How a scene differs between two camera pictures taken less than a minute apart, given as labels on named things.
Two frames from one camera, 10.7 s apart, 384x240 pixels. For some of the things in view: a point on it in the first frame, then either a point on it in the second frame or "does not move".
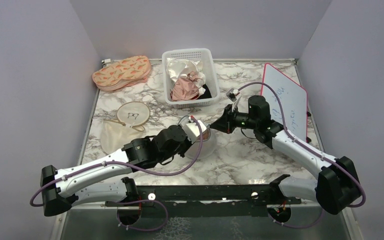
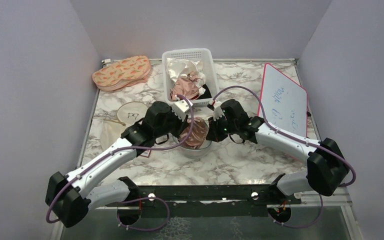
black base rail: x=207 y=201 does not move
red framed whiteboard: x=293 y=99 does not move
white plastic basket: x=203 y=54 does not move
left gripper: x=189 y=144 to x=181 y=125
